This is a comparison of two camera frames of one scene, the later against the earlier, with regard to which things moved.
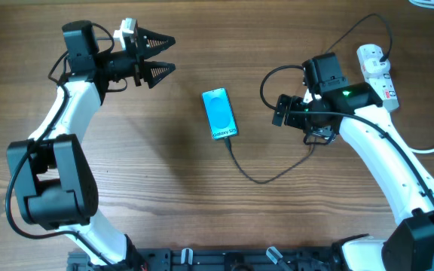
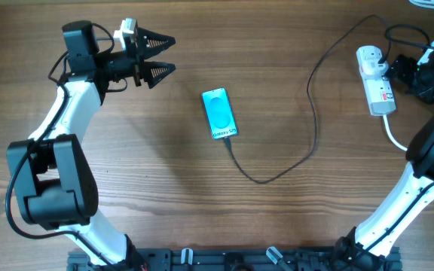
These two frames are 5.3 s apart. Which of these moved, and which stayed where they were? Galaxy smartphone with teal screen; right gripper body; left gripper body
Moved: right gripper body
Stayed: left gripper body; Galaxy smartphone with teal screen
